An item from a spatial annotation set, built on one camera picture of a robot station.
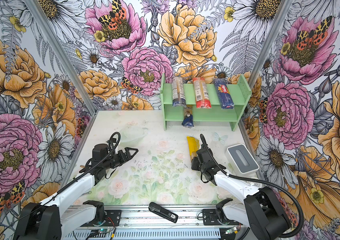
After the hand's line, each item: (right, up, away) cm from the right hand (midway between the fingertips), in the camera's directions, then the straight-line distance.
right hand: (195, 165), depth 89 cm
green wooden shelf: (-13, +31, +13) cm, 36 cm away
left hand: (-34, +6, -4) cm, 35 cm away
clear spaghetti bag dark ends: (-10, +41, -1) cm, 42 cm away
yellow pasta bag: (0, +10, +9) cm, 14 cm away
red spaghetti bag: (+4, +40, -2) cm, 41 cm away
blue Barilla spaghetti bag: (+17, +41, -1) cm, 45 cm away
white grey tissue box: (+26, +2, 0) cm, 26 cm away
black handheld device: (-17, -18, -16) cm, 30 cm away
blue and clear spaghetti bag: (-3, +26, +6) cm, 27 cm away
